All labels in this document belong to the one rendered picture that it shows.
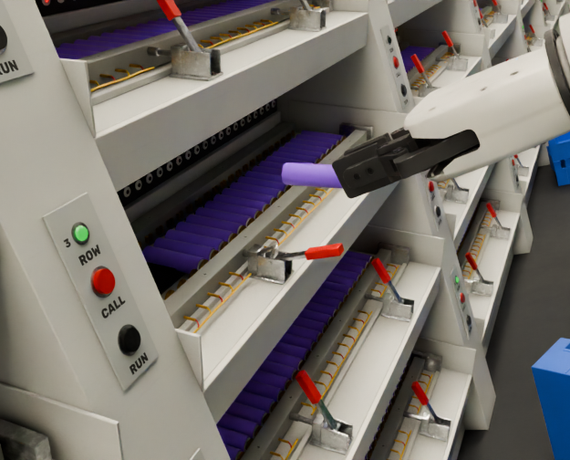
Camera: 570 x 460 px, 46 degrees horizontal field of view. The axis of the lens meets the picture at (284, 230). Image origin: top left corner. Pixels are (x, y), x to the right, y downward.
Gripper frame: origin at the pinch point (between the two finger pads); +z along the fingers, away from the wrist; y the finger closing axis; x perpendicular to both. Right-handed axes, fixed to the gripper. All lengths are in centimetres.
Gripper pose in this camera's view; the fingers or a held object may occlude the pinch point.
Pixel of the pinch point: (368, 165)
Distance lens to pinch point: 52.4
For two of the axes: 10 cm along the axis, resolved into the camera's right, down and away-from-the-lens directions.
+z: -7.9, 3.0, 5.4
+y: -4.1, 4.0, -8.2
